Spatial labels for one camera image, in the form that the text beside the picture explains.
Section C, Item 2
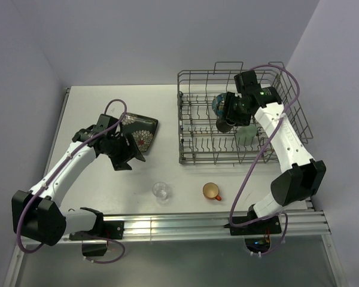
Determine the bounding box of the dark brown mug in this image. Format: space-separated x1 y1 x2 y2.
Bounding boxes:
215 117 235 133

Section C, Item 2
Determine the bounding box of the clear glass tumbler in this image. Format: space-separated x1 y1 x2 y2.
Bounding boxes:
152 182 169 203

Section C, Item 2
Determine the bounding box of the green ceramic cup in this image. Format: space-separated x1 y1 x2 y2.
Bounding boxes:
235 124 257 146

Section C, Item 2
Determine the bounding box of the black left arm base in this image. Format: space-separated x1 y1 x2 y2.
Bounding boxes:
69 221 126 264

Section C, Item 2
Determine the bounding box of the black floral square plate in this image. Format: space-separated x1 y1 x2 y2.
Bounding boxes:
121 112 159 154

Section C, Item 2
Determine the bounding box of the orange small mug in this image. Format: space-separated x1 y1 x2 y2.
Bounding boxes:
202 182 222 201

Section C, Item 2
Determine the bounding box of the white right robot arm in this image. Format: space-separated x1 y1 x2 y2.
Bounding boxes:
222 69 326 233

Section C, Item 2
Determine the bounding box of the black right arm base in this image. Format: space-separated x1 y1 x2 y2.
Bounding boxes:
223 210 282 236

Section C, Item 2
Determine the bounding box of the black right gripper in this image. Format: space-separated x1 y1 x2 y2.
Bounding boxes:
220 91 251 127

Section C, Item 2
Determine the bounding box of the grey wire dish rack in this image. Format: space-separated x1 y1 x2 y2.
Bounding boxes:
177 62 314 165

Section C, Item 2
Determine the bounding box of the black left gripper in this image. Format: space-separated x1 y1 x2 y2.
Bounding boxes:
102 132 144 171

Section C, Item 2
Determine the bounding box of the blue-brown ceramic bowl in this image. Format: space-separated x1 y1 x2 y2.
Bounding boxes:
212 93 227 117

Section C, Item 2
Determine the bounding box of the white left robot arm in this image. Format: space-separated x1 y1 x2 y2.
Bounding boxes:
11 114 145 246

